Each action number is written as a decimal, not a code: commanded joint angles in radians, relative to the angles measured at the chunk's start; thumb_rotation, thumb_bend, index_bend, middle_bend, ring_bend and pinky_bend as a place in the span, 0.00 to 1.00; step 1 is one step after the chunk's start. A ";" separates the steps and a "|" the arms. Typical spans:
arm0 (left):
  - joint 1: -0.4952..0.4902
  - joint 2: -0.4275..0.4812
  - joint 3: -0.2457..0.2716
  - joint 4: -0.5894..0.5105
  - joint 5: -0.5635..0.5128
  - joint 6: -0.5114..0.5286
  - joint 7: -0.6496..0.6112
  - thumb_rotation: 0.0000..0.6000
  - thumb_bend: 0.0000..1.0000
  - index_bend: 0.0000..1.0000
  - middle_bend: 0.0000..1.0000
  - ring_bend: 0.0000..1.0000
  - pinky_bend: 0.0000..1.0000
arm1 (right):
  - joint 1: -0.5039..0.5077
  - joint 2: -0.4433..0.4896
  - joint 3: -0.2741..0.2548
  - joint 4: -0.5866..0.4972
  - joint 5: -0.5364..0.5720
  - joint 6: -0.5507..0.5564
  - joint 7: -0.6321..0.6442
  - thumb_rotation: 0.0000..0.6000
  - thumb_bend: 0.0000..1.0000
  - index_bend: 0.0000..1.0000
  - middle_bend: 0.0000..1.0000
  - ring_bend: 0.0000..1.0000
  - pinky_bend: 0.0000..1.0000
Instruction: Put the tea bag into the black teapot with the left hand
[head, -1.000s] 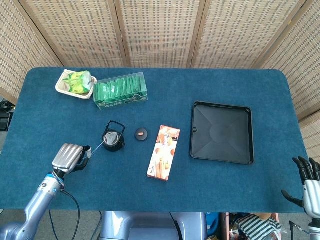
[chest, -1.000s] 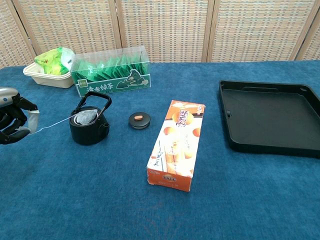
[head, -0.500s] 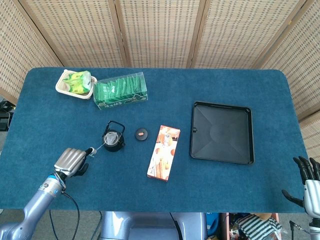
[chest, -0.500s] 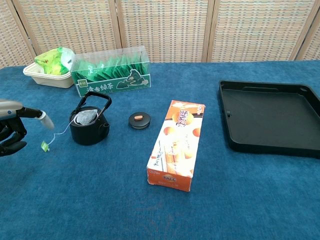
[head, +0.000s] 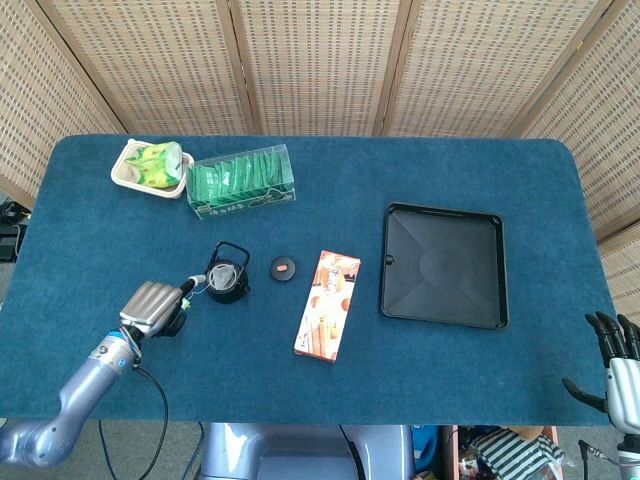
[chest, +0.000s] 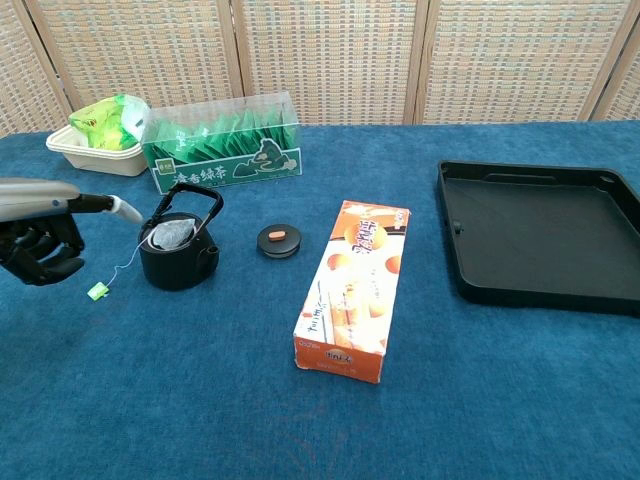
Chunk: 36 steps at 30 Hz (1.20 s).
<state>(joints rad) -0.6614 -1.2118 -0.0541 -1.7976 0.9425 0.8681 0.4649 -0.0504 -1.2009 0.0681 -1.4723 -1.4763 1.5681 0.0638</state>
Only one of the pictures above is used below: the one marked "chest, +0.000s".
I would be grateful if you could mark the green snack packet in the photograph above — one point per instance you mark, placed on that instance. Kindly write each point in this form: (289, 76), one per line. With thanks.
(105, 125)

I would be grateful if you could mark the orange snack box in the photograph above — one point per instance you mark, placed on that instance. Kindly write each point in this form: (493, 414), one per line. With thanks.
(350, 300)

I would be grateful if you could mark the black square tray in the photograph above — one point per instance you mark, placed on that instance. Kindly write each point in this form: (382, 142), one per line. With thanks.
(540, 240)

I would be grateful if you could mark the beige paper food container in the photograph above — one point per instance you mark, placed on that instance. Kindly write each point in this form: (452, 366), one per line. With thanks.
(100, 160)

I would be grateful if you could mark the pyramid tea bag with string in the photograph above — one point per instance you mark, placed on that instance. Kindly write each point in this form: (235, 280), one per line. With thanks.
(172, 234)

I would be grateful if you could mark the blue felt table cover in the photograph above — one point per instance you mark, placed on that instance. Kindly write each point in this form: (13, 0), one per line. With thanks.
(200, 400)

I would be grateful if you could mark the woven wooden folding screen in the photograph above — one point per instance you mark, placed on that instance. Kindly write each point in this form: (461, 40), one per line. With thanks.
(330, 60)

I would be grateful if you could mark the small black teapot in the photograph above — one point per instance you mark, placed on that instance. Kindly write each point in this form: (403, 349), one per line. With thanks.
(175, 267)

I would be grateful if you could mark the black teapot lid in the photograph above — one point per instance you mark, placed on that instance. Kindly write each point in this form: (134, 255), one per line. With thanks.
(278, 242)

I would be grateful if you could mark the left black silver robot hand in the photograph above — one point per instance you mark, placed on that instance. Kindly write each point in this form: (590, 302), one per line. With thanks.
(35, 200)

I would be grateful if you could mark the clear green tea box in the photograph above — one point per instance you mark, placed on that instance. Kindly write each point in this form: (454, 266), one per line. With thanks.
(220, 160)

